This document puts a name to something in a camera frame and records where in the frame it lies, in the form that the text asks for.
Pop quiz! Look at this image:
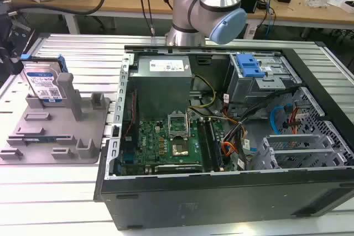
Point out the hard disk in blue carrier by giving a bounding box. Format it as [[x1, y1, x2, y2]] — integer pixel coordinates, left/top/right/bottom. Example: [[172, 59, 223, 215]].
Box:
[[20, 54, 69, 107]]

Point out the grey power supply unit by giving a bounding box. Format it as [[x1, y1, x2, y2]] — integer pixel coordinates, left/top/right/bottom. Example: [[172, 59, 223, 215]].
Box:
[[128, 55, 193, 121]]

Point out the socket cover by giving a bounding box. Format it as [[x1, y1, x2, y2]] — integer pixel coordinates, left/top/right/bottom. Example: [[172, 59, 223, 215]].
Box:
[[168, 113, 189, 140]]

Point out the green motherboard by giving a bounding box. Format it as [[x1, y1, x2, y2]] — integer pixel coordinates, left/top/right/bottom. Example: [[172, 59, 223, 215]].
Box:
[[121, 114, 225, 172]]

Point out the CPU socket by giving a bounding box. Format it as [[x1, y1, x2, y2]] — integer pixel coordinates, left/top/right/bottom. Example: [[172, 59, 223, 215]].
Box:
[[171, 141, 190, 157]]

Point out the RAM slot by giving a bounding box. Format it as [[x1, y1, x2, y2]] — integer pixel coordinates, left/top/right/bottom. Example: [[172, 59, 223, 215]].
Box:
[[197, 120, 213, 172], [207, 120, 224, 172]]

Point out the blue drive cage latch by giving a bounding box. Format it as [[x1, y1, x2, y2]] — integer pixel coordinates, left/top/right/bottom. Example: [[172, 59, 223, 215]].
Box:
[[236, 53, 266, 78]]

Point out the silver drive cage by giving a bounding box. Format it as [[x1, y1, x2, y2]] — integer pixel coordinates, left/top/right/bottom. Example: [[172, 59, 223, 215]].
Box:
[[226, 53, 302, 115]]

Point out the black open PC case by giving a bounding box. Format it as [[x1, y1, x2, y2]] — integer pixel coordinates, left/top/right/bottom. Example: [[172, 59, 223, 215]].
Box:
[[93, 41, 354, 231]]

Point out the grey parts rack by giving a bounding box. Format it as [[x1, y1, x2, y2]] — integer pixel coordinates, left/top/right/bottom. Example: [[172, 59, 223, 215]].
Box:
[[0, 72, 112, 165]]

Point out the RAM stick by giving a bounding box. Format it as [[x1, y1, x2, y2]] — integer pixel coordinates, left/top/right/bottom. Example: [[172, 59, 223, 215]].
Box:
[[22, 135, 71, 142]]

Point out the black device with clamp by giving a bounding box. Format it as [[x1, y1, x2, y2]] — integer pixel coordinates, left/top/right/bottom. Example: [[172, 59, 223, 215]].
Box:
[[0, 1, 37, 75]]

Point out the yellow and black power wire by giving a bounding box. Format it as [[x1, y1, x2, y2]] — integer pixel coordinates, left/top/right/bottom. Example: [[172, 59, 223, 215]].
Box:
[[188, 74, 217, 109]]

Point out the red wire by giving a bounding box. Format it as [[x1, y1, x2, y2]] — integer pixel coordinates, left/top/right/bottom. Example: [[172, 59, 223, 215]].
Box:
[[123, 89, 138, 140]]

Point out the orange wire bundle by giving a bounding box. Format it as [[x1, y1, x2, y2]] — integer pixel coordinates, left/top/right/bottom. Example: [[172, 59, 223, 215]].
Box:
[[222, 141, 238, 162]]

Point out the blue SATA wire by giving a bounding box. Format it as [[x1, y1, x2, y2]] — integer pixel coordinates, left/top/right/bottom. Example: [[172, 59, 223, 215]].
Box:
[[269, 104, 292, 138]]

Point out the black hanging cable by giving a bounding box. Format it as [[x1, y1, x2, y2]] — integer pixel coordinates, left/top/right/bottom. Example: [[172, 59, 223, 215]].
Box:
[[139, 0, 157, 38]]

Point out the silver expansion slot bracket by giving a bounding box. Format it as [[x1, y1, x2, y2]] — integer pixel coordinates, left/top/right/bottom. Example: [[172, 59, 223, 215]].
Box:
[[265, 134, 321, 148], [272, 148, 342, 162]]

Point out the blue hanging cable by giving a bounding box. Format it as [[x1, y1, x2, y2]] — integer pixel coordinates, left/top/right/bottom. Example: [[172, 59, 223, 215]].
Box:
[[264, 0, 277, 40]]

